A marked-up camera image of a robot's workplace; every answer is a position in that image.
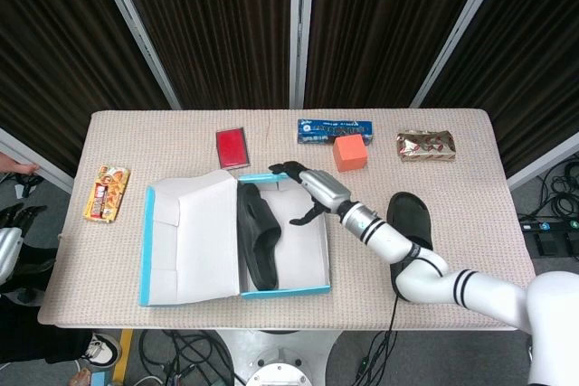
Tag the black slipper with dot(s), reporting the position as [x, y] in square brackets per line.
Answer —
[409, 214]
[260, 232]

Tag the white black sneaker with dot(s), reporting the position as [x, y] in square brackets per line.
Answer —
[101, 347]

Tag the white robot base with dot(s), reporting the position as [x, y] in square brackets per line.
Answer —
[276, 359]

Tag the black trouser leg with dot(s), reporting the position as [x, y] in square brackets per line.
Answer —
[40, 345]

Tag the person's bare hand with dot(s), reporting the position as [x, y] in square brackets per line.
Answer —
[18, 164]

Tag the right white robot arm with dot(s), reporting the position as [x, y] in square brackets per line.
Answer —
[475, 291]

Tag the dark brown pleated curtain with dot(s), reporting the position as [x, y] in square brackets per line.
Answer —
[384, 29]
[54, 42]
[538, 65]
[212, 29]

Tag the red flat case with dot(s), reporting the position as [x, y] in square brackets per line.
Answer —
[233, 147]

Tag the gold red snack packet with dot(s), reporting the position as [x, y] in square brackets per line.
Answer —
[425, 146]

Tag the yellow biscuit box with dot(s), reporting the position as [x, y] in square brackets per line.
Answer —
[107, 194]

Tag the grey metal partition post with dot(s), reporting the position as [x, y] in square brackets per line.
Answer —
[302, 29]
[141, 33]
[543, 169]
[459, 31]
[54, 173]

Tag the black foot pedal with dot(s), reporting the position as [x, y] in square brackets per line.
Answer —
[547, 243]

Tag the blue cling film box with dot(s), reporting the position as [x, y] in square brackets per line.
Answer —
[321, 130]

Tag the orange cube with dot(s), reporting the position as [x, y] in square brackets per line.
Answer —
[349, 153]

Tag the beige woven tablecloth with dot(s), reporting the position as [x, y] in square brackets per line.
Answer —
[190, 142]

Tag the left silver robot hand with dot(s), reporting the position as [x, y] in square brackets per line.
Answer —
[9, 241]

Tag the yellow floor tape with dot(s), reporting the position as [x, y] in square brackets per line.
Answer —
[122, 354]

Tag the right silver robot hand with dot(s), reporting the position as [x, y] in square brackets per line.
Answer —
[328, 189]

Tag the black power strip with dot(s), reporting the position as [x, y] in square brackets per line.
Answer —
[549, 225]

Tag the light blue shoe box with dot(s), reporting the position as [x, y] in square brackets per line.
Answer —
[194, 241]

